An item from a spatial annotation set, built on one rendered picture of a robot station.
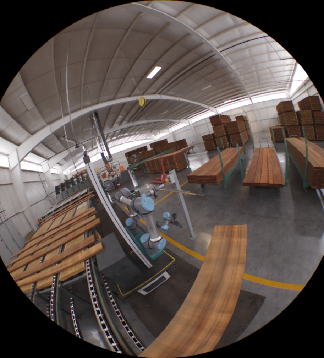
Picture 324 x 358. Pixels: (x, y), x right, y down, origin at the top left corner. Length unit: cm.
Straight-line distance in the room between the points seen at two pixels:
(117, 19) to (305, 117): 1127
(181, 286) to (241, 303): 83
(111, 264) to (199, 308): 86
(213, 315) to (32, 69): 683
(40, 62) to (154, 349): 664
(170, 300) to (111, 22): 725
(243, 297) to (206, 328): 102
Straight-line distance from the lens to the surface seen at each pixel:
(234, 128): 1009
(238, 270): 76
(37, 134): 1002
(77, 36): 578
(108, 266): 123
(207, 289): 72
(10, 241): 772
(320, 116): 1122
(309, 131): 1062
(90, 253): 151
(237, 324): 164
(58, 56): 611
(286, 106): 1014
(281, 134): 993
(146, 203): 87
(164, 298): 175
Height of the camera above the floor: 162
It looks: 15 degrees down
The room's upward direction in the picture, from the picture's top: 20 degrees counter-clockwise
